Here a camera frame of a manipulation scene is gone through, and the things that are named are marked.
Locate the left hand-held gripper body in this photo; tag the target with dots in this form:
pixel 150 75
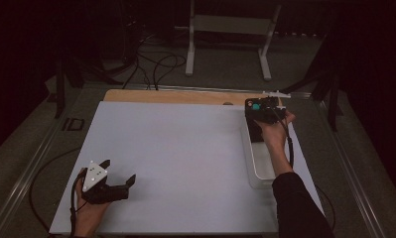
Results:
pixel 93 175

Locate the black phone case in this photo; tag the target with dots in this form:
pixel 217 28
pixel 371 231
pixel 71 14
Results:
pixel 254 129

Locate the person's right hand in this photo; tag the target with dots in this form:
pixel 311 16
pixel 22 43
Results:
pixel 276 134

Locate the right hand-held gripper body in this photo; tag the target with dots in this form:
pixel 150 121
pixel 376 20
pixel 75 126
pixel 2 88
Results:
pixel 271 110

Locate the wooden board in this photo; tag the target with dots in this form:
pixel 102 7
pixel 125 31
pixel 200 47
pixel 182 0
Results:
pixel 185 97

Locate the white metal stand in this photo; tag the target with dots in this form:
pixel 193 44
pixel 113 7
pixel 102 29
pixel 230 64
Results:
pixel 230 24

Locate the black metal stand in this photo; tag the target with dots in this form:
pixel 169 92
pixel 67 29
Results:
pixel 332 105
pixel 60 95

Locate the person's left hand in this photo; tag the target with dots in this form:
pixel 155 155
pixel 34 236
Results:
pixel 89 219

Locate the long white plastic bin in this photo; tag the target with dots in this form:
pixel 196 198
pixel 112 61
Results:
pixel 261 162

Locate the metal floor rail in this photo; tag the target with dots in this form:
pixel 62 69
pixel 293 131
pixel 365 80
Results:
pixel 27 173
pixel 349 167
pixel 202 88

